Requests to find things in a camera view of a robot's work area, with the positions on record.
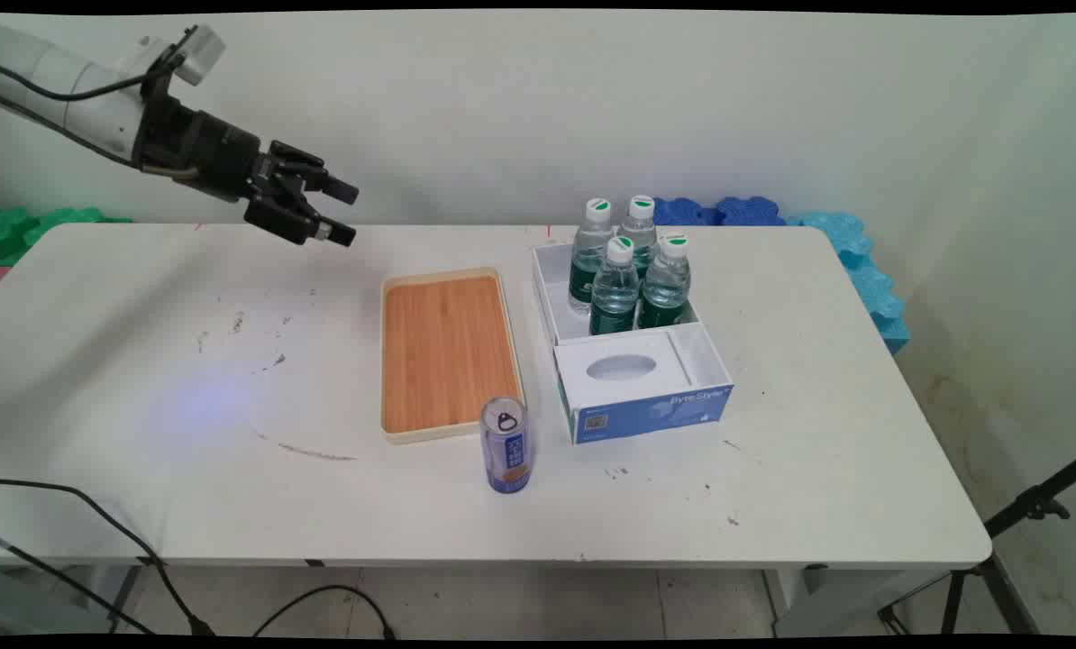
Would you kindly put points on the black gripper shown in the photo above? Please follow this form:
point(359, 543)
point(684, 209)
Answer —
point(200, 149)

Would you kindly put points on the water bottle green label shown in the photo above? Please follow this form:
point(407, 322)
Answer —
point(614, 288)
point(640, 225)
point(665, 284)
point(585, 266)

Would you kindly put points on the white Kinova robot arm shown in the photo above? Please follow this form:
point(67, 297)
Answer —
point(60, 86)

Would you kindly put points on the bamboo tray cream rim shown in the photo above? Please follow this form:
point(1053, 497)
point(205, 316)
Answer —
point(443, 351)

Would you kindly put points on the green foam mat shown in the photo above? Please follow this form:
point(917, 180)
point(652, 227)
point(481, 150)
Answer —
point(24, 230)

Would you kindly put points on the blue drink can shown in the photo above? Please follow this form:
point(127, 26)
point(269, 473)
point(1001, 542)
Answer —
point(506, 451)

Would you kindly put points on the white blue cardboard box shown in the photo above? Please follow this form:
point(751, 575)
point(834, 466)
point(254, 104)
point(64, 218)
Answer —
point(646, 397)

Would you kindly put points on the grey table leg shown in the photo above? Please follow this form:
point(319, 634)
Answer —
point(122, 599)

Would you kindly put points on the cyan foam mat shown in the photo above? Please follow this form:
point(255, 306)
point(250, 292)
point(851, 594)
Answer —
point(867, 270)

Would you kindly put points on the black tripod stand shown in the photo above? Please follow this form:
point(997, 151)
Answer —
point(998, 541)

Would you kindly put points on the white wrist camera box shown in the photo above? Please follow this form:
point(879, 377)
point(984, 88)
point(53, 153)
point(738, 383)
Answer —
point(197, 52)

